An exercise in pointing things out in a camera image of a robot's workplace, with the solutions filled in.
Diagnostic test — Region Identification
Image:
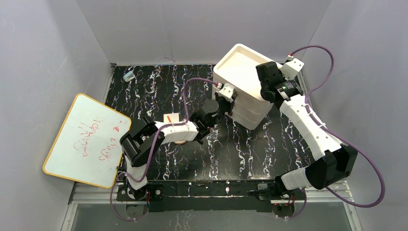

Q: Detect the white drawer organizer box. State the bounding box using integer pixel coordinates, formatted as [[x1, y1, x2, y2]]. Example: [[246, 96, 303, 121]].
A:
[[213, 44, 273, 130]]

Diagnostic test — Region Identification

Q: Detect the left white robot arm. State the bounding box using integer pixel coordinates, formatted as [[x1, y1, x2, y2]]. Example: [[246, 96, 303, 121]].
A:
[[120, 96, 234, 191]]

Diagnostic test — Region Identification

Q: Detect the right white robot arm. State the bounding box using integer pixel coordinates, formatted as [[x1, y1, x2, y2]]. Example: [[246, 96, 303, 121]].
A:
[[255, 62, 357, 195]]

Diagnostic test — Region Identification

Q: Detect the white square makeup packet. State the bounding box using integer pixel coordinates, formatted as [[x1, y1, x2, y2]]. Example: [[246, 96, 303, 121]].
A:
[[163, 113, 180, 123]]

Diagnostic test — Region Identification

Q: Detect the large round pink compact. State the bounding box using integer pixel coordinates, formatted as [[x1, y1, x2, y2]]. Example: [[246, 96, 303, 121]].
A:
[[174, 141, 187, 145]]

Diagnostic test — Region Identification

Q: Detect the small white blue clip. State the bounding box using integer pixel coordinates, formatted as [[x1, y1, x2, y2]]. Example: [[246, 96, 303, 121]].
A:
[[123, 71, 135, 82]]

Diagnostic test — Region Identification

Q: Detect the yellow framed whiteboard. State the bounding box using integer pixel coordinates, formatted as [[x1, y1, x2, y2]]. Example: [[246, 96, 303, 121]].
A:
[[42, 93, 131, 189]]

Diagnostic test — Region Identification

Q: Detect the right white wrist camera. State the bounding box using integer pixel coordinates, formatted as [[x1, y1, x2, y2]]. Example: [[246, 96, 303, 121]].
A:
[[280, 54, 304, 80]]

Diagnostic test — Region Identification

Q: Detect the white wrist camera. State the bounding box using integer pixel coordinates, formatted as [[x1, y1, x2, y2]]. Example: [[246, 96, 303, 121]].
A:
[[217, 83, 236, 103], [280, 54, 304, 80]]

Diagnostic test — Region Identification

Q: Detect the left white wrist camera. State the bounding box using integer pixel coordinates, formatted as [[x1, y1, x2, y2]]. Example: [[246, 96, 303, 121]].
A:
[[217, 83, 236, 103]]

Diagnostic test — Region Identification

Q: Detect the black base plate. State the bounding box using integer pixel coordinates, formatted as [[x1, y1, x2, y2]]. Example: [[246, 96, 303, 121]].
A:
[[115, 180, 305, 216]]

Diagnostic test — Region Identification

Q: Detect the aluminium rail frame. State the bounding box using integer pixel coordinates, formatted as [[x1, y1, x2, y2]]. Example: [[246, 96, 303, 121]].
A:
[[60, 70, 362, 231]]

